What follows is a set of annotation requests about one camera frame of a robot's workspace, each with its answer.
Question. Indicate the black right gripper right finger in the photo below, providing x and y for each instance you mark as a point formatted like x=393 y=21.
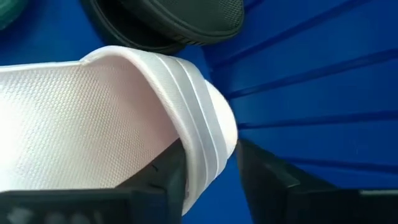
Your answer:
x=273 y=199

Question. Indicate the blue plastic bin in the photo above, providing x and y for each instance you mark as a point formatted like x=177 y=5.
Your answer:
x=311 y=93

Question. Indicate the green slide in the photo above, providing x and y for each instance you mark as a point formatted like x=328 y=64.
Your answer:
x=9 y=12

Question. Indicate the pink slide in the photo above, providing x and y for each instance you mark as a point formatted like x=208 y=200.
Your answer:
x=93 y=124

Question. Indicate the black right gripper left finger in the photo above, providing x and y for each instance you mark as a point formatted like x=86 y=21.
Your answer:
x=164 y=186

